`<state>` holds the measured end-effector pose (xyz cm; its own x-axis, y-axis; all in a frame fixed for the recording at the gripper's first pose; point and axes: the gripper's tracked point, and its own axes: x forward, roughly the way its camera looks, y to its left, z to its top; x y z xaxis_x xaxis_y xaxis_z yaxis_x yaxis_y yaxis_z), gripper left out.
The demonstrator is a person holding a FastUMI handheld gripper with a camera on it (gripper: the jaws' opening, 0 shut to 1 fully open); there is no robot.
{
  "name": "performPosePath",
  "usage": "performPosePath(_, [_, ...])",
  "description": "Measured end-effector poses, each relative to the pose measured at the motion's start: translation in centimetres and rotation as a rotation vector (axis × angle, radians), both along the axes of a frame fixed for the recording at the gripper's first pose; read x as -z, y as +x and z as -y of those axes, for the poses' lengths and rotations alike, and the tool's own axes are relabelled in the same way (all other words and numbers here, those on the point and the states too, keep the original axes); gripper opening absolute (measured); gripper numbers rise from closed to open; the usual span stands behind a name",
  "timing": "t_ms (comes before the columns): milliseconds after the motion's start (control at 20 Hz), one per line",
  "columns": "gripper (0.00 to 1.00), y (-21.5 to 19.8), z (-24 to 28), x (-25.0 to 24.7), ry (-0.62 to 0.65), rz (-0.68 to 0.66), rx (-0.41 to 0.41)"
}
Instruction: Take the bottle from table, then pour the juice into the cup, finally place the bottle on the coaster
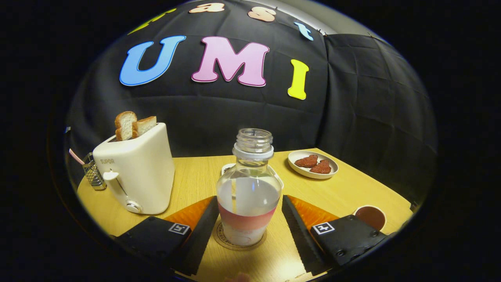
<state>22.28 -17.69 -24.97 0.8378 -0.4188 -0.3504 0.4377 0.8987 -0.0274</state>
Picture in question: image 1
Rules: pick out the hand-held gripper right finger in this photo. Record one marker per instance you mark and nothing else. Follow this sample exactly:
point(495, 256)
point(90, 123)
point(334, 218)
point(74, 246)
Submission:
point(301, 235)

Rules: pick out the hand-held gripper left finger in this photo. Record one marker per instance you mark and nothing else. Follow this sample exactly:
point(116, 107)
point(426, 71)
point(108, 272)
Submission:
point(199, 239)

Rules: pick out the round wooden coaster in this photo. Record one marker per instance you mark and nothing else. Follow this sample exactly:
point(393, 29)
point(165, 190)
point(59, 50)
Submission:
point(217, 237)

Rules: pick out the clear plastic juice bottle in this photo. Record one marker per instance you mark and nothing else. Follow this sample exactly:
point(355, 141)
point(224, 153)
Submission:
point(248, 203)

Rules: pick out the wooden table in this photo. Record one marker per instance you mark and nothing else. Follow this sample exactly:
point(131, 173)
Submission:
point(188, 176)

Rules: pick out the white oval plate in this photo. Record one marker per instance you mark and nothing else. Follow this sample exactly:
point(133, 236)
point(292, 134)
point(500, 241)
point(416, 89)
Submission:
point(297, 169)

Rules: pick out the red-brown food piece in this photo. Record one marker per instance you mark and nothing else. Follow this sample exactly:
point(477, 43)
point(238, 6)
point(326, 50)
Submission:
point(321, 167)
point(307, 161)

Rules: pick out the cream toaster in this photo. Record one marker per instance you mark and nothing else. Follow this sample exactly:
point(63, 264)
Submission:
point(145, 172)

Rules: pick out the black backdrop cloth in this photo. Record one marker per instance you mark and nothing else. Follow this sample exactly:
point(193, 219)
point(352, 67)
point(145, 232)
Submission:
point(203, 117)

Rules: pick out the small ribbed glass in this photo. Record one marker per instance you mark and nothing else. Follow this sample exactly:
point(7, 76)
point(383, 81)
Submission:
point(94, 176)

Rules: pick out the toasted bread slice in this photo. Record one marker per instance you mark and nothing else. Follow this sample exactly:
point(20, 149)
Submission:
point(145, 125)
point(125, 125)

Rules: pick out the pink straw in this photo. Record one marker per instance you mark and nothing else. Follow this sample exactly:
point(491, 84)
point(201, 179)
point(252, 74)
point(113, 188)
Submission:
point(76, 156)

